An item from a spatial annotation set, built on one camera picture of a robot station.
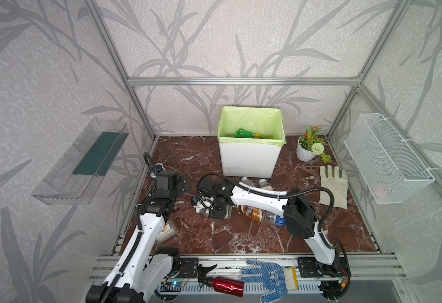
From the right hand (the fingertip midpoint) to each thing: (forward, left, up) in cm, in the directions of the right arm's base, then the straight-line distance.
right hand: (215, 200), depth 86 cm
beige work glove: (+11, -63, -6) cm, 64 cm away
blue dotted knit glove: (-28, -24, -5) cm, 37 cm away
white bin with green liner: (+16, -16, +24) cm, 33 cm away
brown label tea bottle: (-6, -18, -1) cm, 19 cm away
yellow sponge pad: (-30, -31, -5) cm, 43 cm away
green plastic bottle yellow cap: (+32, -14, +12) cm, 36 cm away
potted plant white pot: (+28, -49, +6) cm, 57 cm away
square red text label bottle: (+11, -25, -5) cm, 27 cm away
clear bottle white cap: (+13, -14, -3) cm, 20 cm away
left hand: (+6, +16, +11) cm, 20 cm away
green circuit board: (-32, +15, -6) cm, 36 cm away
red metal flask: (-32, -7, -1) cm, 33 cm away
